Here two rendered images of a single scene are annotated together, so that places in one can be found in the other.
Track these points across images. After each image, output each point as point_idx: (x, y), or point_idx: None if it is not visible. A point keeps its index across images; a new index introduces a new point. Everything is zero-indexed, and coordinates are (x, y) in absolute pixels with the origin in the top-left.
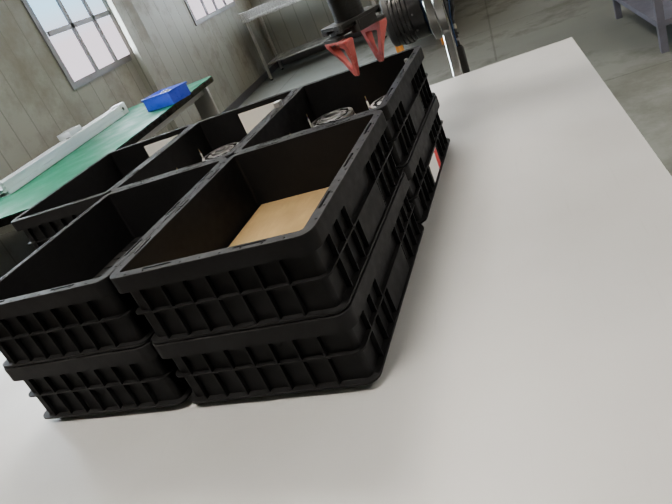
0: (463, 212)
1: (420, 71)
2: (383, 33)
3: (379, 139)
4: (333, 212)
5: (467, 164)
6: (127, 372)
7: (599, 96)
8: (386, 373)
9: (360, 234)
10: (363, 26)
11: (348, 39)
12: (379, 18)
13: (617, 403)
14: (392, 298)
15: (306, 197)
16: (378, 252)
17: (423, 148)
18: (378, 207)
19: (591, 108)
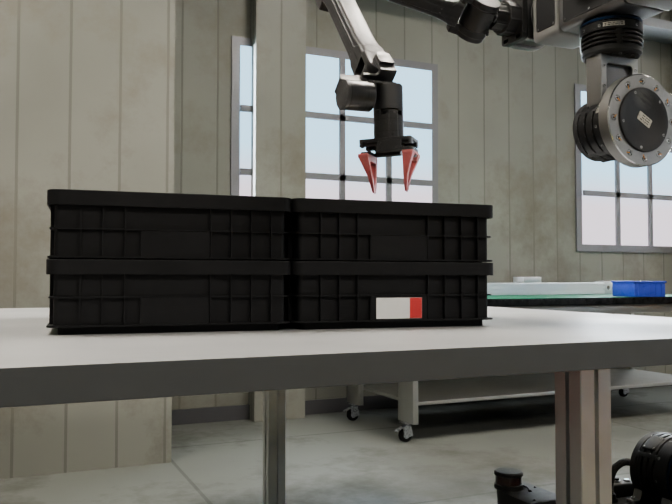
0: (323, 332)
1: (461, 223)
2: (406, 163)
3: (249, 209)
4: (96, 199)
5: (435, 329)
6: None
7: (628, 338)
8: (67, 335)
9: (140, 244)
10: (382, 148)
11: (362, 153)
12: (403, 147)
13: None
14: (142, 311)
15: None
16: (146, 266)
17: (369, 274)
18: (191, 247)
19: (587, 338)
